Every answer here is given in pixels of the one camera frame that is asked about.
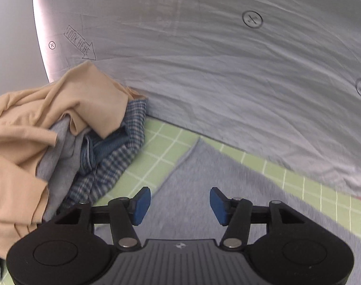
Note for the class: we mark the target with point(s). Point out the grey pants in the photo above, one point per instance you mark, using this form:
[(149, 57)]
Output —
[(198, 169)]

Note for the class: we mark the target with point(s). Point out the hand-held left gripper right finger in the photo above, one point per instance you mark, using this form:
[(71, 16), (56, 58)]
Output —
[(217, 205)]

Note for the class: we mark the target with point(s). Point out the light grey garment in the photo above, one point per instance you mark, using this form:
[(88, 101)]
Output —
[(61, 145)]

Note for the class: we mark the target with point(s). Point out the green grid bedsheet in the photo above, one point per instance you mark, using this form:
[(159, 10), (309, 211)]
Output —
[(165, 142)]

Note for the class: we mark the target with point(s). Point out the blue denim garment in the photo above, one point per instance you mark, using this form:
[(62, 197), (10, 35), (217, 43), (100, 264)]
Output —
[(104, 150)]

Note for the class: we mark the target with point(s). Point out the blue plaid shirt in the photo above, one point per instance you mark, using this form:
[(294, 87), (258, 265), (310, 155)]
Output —
[(109, 166)]

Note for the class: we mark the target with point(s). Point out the grey printed backdrop sheet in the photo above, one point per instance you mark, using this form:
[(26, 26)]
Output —
[(227, 80)]

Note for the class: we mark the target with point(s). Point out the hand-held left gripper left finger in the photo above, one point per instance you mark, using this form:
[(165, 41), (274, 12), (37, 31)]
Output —
[(141, 205)]

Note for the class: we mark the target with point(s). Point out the beige garment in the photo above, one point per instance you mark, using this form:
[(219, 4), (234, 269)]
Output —
[(20, 124)]

